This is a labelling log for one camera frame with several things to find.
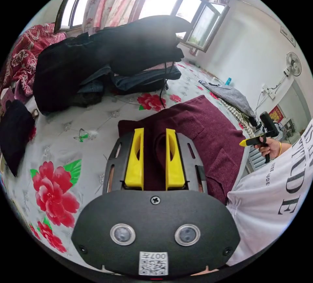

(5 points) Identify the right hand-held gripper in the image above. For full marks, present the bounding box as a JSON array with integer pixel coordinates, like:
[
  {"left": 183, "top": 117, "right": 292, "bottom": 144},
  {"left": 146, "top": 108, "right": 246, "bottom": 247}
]
[{"left": 239, "top": 129, "right": 280, "bottom": 164}]

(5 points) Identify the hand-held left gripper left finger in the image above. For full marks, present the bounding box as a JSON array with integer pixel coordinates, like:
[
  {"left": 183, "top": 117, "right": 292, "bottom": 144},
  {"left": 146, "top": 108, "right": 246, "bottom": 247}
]
[{"left": 124, "top": 127, "right": 145, "bottom": 189}]

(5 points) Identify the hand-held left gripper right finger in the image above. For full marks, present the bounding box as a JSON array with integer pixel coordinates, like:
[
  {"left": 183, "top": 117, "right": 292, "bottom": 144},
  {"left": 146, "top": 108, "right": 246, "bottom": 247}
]
[{"left": 165, "top": 128, "right": 186, "bottom": 191}]

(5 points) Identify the red tank top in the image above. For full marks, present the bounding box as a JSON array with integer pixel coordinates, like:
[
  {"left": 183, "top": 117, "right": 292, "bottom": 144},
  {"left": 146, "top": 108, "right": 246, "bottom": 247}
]
[{"left": 118, "top": 95, "right": 245, "bottom": 205}]

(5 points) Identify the person's right forearm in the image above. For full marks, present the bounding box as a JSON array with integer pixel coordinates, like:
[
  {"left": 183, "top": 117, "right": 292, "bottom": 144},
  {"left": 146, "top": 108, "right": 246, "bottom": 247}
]
[{"left": 278, "top": 142, "right": 293, "bottom": 157}]

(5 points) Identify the person's right hand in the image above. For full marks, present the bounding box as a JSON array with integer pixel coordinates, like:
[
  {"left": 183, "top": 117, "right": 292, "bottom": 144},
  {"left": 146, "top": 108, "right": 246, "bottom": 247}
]
[{"left": 258, "top": 138, "right": 282, "bottom": 159}]

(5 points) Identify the pile of checkered clothes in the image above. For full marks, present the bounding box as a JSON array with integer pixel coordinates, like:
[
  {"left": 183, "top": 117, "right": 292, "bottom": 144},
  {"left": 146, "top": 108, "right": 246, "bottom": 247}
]
[{"left": 198, "top": 80, "right": 256, "bottom": 137}]

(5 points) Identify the person's body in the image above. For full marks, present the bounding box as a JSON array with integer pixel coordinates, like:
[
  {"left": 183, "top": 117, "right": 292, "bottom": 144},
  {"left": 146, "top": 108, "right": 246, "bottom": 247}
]
[{"left": 226, "top": 116, "right": 313, "bottom": 267}]

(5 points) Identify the pile of dark clothes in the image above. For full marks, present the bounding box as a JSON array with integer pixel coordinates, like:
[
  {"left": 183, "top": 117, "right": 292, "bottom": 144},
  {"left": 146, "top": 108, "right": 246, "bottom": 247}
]
[{"left": 33, "top": 15, "right": 192, "bottom": 115}]

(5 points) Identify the black bag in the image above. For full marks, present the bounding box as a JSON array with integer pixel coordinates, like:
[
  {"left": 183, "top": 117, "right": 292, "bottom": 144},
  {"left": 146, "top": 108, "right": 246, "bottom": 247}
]
[{"left": 0, "top": 99, "right": 36, "bottom": 177}]

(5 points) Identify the red floral quilt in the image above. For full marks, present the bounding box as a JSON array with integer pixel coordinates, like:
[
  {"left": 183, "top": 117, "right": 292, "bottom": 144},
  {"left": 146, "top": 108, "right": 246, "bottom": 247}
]
[{"left": 0, "top": 23, "right": 68, "bottom": 97}]

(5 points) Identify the pink floral curtain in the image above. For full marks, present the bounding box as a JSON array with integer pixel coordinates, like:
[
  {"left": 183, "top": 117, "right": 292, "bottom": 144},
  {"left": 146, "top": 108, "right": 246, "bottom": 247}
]
[{"left": 82, "top": 0, "right": 169, "bottom": 35}]

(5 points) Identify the white wall fan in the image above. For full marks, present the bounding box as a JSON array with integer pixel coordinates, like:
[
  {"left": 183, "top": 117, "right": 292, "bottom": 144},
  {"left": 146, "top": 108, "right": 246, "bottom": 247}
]
[{"left": 283, "top": 51, "right": 302, "bottom": 77}]

